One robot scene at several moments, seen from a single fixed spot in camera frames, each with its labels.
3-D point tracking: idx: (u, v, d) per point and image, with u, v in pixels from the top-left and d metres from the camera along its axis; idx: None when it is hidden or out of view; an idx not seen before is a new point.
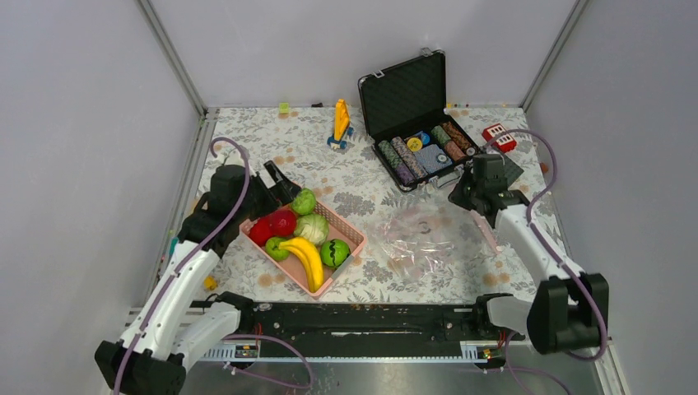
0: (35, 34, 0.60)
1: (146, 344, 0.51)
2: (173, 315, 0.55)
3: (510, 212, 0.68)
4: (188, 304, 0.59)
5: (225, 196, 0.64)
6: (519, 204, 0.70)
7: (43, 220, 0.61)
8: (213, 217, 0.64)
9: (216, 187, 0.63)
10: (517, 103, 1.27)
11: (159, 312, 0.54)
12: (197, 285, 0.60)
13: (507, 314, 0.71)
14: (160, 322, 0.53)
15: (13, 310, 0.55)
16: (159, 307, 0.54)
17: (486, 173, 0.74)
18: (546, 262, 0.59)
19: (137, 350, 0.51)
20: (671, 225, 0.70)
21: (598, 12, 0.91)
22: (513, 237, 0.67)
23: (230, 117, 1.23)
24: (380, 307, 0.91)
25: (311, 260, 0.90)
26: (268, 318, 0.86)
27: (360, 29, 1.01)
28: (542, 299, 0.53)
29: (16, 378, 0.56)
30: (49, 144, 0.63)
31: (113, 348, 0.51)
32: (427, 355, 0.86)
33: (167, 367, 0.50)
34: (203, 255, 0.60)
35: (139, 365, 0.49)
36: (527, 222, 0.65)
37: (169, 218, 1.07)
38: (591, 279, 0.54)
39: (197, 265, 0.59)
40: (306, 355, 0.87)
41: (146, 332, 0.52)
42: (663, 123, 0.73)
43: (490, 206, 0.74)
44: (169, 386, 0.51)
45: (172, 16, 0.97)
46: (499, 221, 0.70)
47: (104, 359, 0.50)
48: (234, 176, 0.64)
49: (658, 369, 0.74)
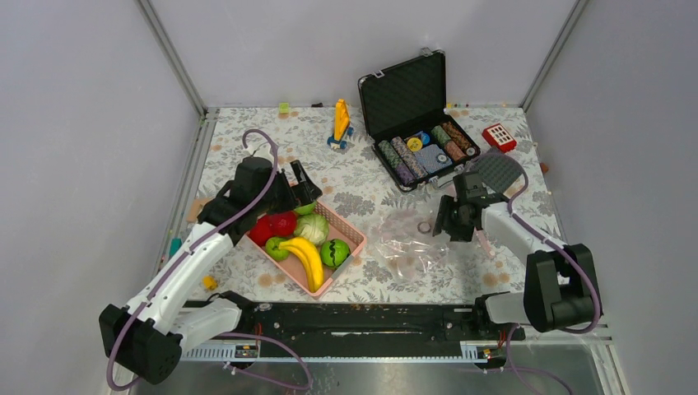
0: (35, 35, 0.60)
1: (150, 313, 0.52)
2: (179, 291, 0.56)
3: (492, 208, 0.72)
4: (194, 285, 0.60)
5: (247, 185, 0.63)
6: (500, 202, 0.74)
7: (42, 219, 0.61)
8: (234, 205, 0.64)
9: (241, 176, 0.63)
10: (517, 103, 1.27)
11: (168, 284, 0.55)
12: (207, 268, 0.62)
13: (505, 305, 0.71)
14: (167, 294, 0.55)
15: (13, 310, 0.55)
16: (167, 281, 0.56)
17: (466, 185, 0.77)
18: (531, 243, 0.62)
19: (141, 318, 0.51)
20: (671, 225, 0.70)
21: (598, 12, 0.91)
22: (499, 228, 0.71)
23: (230, 117, 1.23)
24: (380, 307, 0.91)
25: (311, 260, 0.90)
26: (268, 319, 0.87)
27: (360, 30, 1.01)
28: (532, 274, 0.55)
29: (16, 378, 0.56)
30: (49, 144, 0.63)
31: (117, 313, 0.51)
32: (427, 355, 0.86)
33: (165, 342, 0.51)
34: (220, 239, 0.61)
35: (141, 331, 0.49)
36: (509, 212, 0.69)
37: (169, 218, 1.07)
38: (574, 248, 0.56)
39: (211, 246, 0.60)
40: (302, 355, 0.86)
41: (153, 302, 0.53)
42: (663, 123, 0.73)
43: (475, 210, 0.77)
44: (162, 364, 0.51)
45: (172, 16, 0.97)
46: (484, 220, 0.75)
47: (108, 321, 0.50)
48: (258, 168, 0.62)
49: (658, 368, 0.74)
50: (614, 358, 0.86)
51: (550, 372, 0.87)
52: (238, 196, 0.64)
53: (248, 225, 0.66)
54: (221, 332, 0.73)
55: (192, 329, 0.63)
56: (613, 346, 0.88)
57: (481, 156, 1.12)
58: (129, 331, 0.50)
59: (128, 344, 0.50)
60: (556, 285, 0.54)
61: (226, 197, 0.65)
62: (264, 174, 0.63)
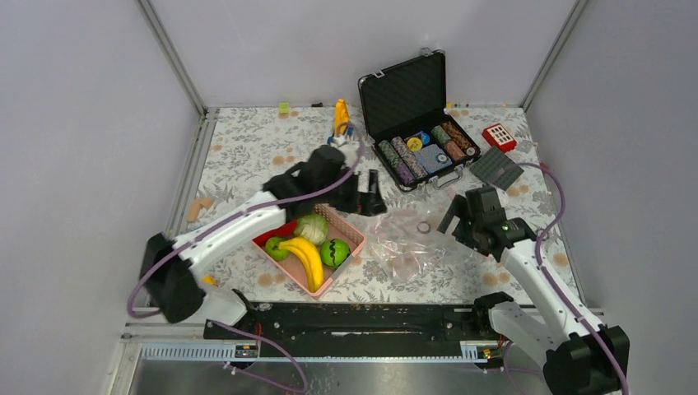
0: (36, 36, 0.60)
1: (191, 254, 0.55)
2: (225, 244, 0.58)
3: (518, 251, 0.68)
4: (239, 243, 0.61)
5: (316, 172, 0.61)
6: (527, 240, 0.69)
7: (42, 219, 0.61)
8: (299, 186, 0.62)
9: (314, 162, 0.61)
10: (517, 102, 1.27)
11: (216, 234, 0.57)
12: (253, 234, 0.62)
13: (509, 327, 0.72)
14: (211, 243, 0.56)
15: (14, 311, 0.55)
16: (216, 230, 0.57)
17: (482, 206, 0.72)
18: (563, 318, 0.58)
19: (182, 256, 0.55)
20: (671, 226, 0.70)
21: (598, 12, 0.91)
22: (525, 279, 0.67)
23: (230, 117, 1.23)
24: (380, 307, 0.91)
25: (311, 260, 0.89)
26: (268, 318, 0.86)
27: (360, 30, 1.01)
28: (564, 357, 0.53)
29: (16, 378, 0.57)
30: (50, 144, 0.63)
31: (164, 243, 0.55)
32: (427, 355, 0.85)
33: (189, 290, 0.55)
34: (276, 211, 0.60)
35: (177, 268, 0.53)
36: (537, 265, 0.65)
37: (169, 219, 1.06)
38: (611, 332, 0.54)
39: (265, 216, 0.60)
40: (296, 355, 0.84)
41: (197, 245, 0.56)
42: (663, 123, 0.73)
43: (495, 239, 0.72)
44: (181, 306, 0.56)
45: (171, 16, 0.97)
46: (505, 258, 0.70)
47: (154, 248, 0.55)
48: (331, 158, 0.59)
49: (657, 368, 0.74)
50: None
51: None
52: (305, 177, 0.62)
53: (309, 208, 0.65)
54: (221, 322, 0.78)
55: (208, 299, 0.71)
56: None
57: (481, 156, 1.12)
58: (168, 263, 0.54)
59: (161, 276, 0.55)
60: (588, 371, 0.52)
61: (295, 175, 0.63)
62: (334, 164, 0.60)
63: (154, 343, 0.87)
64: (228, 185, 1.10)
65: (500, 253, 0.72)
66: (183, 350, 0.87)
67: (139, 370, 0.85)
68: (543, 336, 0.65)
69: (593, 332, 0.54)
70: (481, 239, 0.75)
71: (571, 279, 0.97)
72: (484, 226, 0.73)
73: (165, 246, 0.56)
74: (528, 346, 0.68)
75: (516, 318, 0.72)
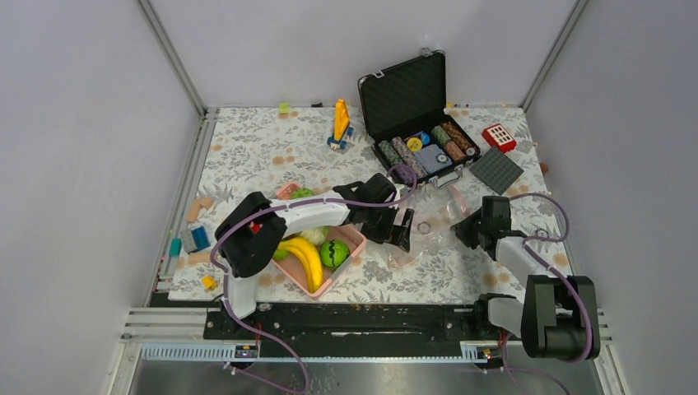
0: (35, 36, 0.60)
1: (285, 216, 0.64)
2: (305, 218, 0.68)
3: (509, 237, 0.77)
4: (309, 224, 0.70)
5: (373, 190, 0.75)
6: (516, 235, 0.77)
7: (42, 218, 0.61)
8: (355, 197, 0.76)
9: (374, 182, 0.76)
10: (517, 103, 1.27)
11: (305, 207, 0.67)
12: (319, 220, 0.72)
13: (506, 313, 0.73)
14: (300, 214, 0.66)
15: (12, 311, 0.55)
16: (304, 205, 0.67)
17: (491, 211, 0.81)
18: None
19: (276, 214, 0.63)
20: (672, 225, 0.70)
21: (598, 12, 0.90)
22: (511, 257, 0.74)
23: (230, 117, 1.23)
24: (380, 307, 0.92)
25: (311, 261, 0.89)
26: (268, 319, 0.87)
27: (360, 30, 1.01)
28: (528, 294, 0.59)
29: (14, 379, 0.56)
30: (49, 144, 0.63)
31: (261, 200, 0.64)
32: (427, 355, 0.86)
33: (269, 248, 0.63)
34: (342, 209, 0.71)
35: (273, 221, 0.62)
36: (523, 243, 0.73)
37: (169, 219, 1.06)
38: (578, 281, 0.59)
39: (337, 209, 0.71)
40: (300, 354, 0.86)
41: (289, 211, 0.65)
42: (663, 123, 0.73)
43: (491, 242, 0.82)
44: (253, 262, 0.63)
45: (171, 16, 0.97)
46: (500, 248, 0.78)
47: (255, 200, 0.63)
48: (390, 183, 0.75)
49: (658, 368, 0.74)
50: (614, 358, 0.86)
51: (548, 372, 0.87)
52: (362, 192, 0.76)
53: (360, 219, 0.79)
54: (232, 307, 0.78)
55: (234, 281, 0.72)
56: (613, 346, 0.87)
57: (480, 156, 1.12)
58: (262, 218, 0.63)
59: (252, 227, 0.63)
60: (551, 309, 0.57)
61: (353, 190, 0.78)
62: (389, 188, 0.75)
63: (154, 343, 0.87)
64: (228, 185, 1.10)
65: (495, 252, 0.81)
66: (183, 350, 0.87)
67: (139, 370, 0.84)
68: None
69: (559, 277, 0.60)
70: (481, 239, 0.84)
71: None
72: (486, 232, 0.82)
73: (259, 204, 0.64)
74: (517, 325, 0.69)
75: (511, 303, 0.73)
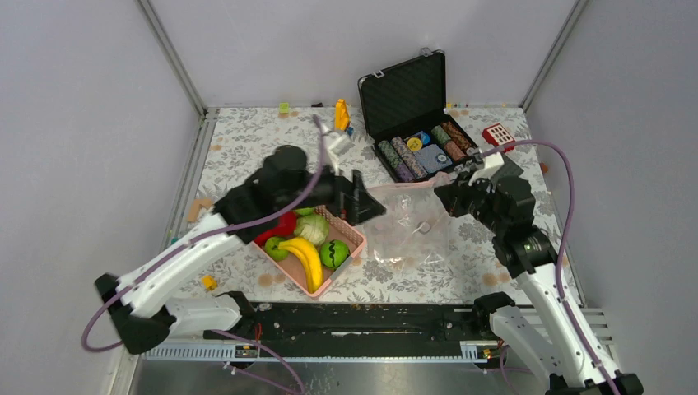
0: (36, 34, 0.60)
1: (132, 299, 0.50)
2: (170, 282, 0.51)
3: (539, 279, 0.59)
4: (189, 277, 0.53)
5: (272, 188, 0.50)
6: (548, 262, 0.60)
7: (42, 217, 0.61)
8: (255, 201, 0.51)
9: (265, 171, 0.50)
10: (517, 103, 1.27)
11: (160, 273, 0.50)
12: (204, 262, 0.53)
13: (513, 337, 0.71)
14: (154, 284, 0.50)
15: (13, 309, 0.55)
16: (158, 270, 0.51)
17: (512, 213, 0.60)
18: (580, 361, 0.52)
19: (124, 299, 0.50)
20: (672, 225, 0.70)
21: (598, 12, 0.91)
22: (539, 305, 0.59)
23: (230, 117, 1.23)
24: (379, 307, 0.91)
25: (311, 261, 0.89)
26: (268, 319, 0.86)
27: (360, 30, 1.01)
28: None
29: (14, 378, 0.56)
30: (51, 142, 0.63)
31: (110, 285, 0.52)
32: (428, 355, 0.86)
33: (141, 328, 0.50)
34: (225, 239, 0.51)
35: (116, 316, 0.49)
36: (560, 298, 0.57)
37: (169, 219, 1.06)
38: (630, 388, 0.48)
39: (211, 244, 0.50)
40: (286, 355, 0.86)
41: (139, 287, 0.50)
42: (663, 122, 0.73)
43: (514, 257, 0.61)
44: (144, 340, 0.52)
45: (171, 16, 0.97)
46: (522, 281, 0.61)
47: (100, 288, 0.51)
48: (286, 169, 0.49)
49: (657, 367, 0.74)
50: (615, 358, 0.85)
51: None
52: (264, 192, 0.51)
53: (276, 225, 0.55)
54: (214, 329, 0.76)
55: (188, 316, 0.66)
56: (613, 346, 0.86)
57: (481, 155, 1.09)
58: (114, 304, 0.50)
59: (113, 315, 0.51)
60: None
61: (253, 185, 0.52)
62: (293, 174, 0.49)
63: None
64: (228, 185, 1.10)
65: (518, 271, 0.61)
66: (183, 350, 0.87)
67: (138, 370, 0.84)
68: (546, 355, 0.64)
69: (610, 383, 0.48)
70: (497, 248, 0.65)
71: (571, 279, 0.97)
72: (505, 238, 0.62)
73: (113, 286, 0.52)
74: (530, 361, 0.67)
75: (519, 331, 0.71)
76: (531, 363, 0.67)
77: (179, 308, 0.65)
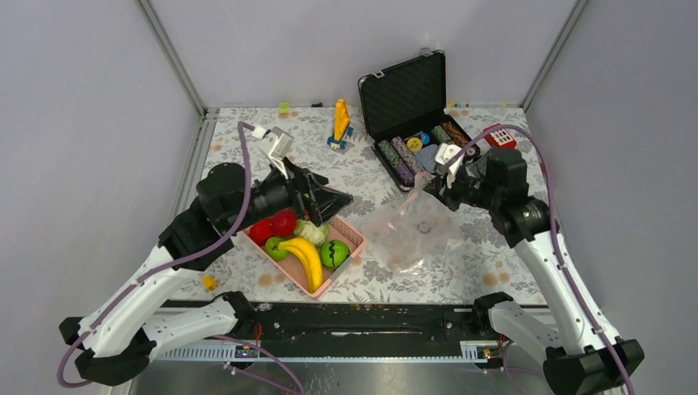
0: (36, 35, 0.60)
1: (92, 342, 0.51)
2: (128, 320, 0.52)
3: (539, 246, 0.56)
4: (151, 311, 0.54)
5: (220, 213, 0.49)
6: (546, 231, 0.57)
7: (43, 217, 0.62)
8: (204, 228, 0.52)
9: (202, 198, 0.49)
10: (517, 103, 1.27)
11: (114, 314, 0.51)
12: (163, 295, 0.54)
13: (510, 326, 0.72)
14: (111, 327, 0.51)
15: (13, 308, 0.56)
16: (114, 311, 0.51)
17: (506, 179, 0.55)
18: (580, 327, 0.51)
19: (86, 344, 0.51)
20: (672, 225, 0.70)
21: (598, 12, 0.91)
22: (537, 272, 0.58)
23: (230, 117, 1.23)
24: (380, 307, 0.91)
25: (311, 262, 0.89)
26: (268, 319, 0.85)
27: (360, 30, 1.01)
28: (573, 366, 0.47)
29: (15, 377, 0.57)
30: (51, 142, 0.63)
31: (69, 332, 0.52)
32: (427, 355, 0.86)
33: (112, 365, 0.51)
34: (173, 274, 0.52)
35: (80, 360, 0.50)
36: (560, 264, 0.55)
37: (169, 219, 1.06)
38: (630, 352, 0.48)
39: (160, 281, 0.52)
40: (284, 355, 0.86)
41: (96, 330, 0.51)
42: (663, 122, 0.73)
43: (513, 225, 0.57)
44: (120, 373, 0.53)
45: (171, 16, 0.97)
46: (518, 248, 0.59)
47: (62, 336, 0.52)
48: (221, 194, 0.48)
49: (655, 368, 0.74)
50: None
51: None
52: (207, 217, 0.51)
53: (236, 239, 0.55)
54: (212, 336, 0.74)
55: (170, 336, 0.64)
56: None
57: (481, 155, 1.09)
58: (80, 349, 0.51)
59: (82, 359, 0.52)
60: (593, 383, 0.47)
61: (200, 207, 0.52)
62: (230, 198, 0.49)
63: None
64: None
65: (517, 239, 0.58)
66: (183, 350, 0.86)
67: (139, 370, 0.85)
68: (542, 333, 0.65)
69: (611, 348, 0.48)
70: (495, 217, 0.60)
71: None
72: (500, 207, 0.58)
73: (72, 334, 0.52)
74: (526, 343, 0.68)
75: (516, 318, 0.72)
76: (527, 345, 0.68)
77: (160, 331, 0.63)
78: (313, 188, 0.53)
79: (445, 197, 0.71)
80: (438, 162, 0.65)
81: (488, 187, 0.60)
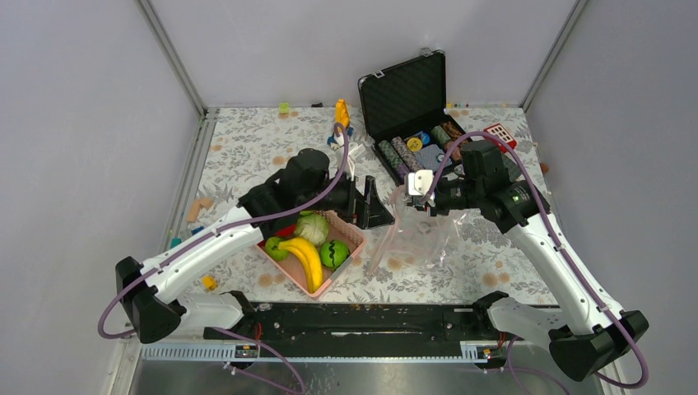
0: (34, 35, 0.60)
1: (157, 281, 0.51)
2: (194, 267, 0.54)
3: (532, 230, 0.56)
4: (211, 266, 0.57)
5: (293, 182, 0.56)
6: (535, 213, 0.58)
7: (42, 219, 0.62)
8: (279, 197, 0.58)
9: (290, 171, 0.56)
10: (517, 103, 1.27)
11: (184, 258, 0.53)
12: (228, 254, 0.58)
13: (509, 318, 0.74)
14: (179, 269, 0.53)
15: (14, 309, 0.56)
16: (184, 254, 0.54)
17: (484, 169, 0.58)
18: (585, 308, 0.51)
19: (147, 282, 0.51)
20: (671, 225, 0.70)
21: (600, 11, 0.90)
22: (534, 257, 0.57)
23: (230, 117, 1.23)
24: (380, 307, 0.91)
25: (311, 262, 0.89)
26: (268, 319, 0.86)
27: (360, 30, 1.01)
28: (583, 347, 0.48)
29: (16, 377, 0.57)
30: (50, 143, 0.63)
31: (131, 268, 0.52)
32: (427, 355, 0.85)
33: (160, 313, 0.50)
34: (249, 230, 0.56)
35: (138, 297, 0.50)
36: (556, 246, 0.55)
37: (170, 219, 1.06)
38: (636, 327, 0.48)
39: (238, 234, 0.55)
40: (286, 355, 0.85)
41: (165, 271, 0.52)
42: (663, 122, 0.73)
43: (504, 211, 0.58)
44: (154, 329, 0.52)
45: (171, 16, 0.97)
46: (511, 233, 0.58)
47: (121, 272, 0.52)
48: (310, 168, 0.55)
49: (654, 368, 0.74)
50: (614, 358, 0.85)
51: (548, 372, 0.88)
52: (286, 188, 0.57)
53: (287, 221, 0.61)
54: (214, 327, 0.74)
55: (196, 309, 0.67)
56: None
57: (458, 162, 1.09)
58: (135, 288, 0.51)
59: (129, 301, 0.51)
60: (603, 360, 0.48)
61: (275, 184, 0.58)
62: (315, 174, 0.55)
63: (154, 343, 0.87)
64: (228, 185, 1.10)
65: (509, 225, 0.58)
66: (183, 350, 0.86)
67: (139, 370, 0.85)
68: (544, 319, 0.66)
69: (619, 323, 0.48)
70: (482, 210, 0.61)
71: None
72: (488, 194, 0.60)
73: (133, 271, 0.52)
74: (527, 332, 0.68)
75: (516, 310, 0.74)
76: (528, 335, 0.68)
77: (188, 301, 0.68)
78: (369, 193, 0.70)
79: (434, 211, 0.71)
80: (414, 194, 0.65)
81: (469, 187, 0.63)
